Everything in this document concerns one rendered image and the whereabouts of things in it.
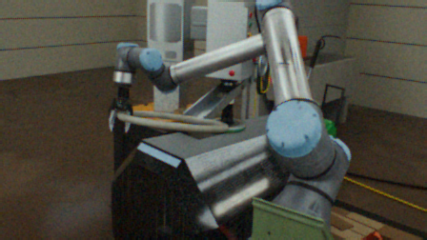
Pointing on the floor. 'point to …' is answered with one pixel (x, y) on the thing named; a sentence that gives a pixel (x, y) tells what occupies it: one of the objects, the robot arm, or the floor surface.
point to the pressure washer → (336, 112)
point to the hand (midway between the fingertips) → (119, 129)
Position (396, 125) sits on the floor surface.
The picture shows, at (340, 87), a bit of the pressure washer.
